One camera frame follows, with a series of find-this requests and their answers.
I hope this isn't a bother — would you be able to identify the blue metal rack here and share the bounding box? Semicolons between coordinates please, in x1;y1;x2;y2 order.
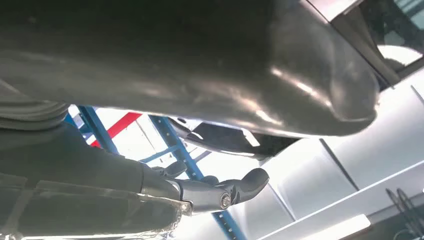
64;105;248;240

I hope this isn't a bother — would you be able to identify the red stripe band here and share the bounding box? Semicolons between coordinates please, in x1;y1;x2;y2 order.
89;111;143;148

